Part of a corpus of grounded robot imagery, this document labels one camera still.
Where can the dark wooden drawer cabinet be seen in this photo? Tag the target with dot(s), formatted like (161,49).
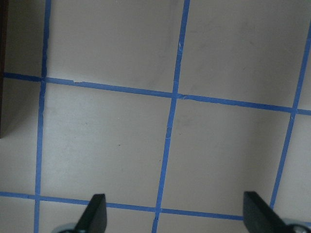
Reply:
(4,5)

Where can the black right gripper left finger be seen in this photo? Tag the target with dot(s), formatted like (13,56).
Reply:
(94,218)

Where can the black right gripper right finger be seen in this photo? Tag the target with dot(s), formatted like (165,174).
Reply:
(258,217)

